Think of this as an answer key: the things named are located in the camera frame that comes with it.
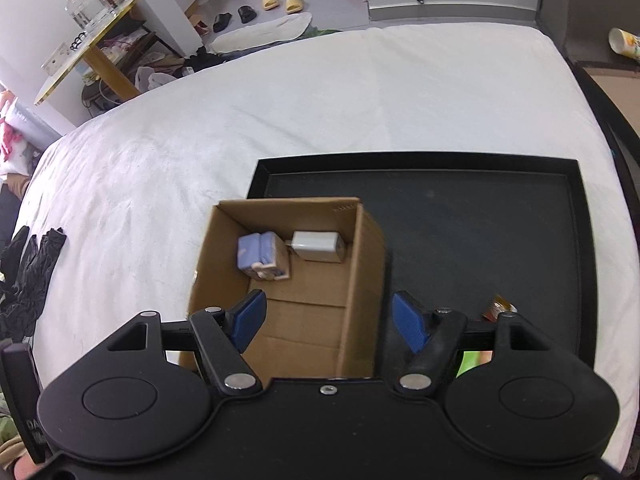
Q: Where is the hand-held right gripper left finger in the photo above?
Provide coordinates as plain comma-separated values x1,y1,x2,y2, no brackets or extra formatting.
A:
102,290,268,396

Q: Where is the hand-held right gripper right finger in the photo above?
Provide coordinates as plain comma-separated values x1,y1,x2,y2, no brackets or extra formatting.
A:
391,290,556,393

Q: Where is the cardboard box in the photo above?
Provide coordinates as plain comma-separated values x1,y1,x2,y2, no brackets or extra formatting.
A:
187,196,387,378

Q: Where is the blue and white toy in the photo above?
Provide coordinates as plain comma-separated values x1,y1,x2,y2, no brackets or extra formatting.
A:
236,231,293,282

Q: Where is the green toy box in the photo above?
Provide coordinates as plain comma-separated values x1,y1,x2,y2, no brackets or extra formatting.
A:
457,350,496,376

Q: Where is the brown-haired doll figure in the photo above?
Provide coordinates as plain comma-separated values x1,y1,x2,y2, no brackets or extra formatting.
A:
481,295,518,322

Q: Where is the white plug adapter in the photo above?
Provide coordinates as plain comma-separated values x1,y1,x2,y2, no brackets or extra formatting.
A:
286,230,346,262

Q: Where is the black rectangular tray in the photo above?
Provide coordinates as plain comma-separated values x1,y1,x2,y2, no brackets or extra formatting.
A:
246,151,598,376

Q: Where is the black cloth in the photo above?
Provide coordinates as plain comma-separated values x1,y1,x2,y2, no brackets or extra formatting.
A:
0,226,67,341

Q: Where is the white plastic bag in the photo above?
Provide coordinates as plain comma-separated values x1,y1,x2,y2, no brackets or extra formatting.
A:
132,66,173,93

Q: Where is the pink cloth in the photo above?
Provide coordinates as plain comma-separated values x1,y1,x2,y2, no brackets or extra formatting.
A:
0,89,31,176

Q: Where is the white floor mat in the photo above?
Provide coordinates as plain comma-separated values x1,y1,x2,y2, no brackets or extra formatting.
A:
207,11,313,54

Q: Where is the round white table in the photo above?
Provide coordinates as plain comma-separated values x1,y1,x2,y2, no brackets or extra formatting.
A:
34,0,151,106

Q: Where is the paper cup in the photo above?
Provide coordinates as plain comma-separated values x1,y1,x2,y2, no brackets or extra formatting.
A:
608,27,640,65

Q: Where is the clear water bottle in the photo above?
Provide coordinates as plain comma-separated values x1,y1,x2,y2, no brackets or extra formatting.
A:
65,0,108,31

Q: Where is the grey upholstered panel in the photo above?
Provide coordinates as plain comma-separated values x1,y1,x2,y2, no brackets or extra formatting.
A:
542,0,640,61

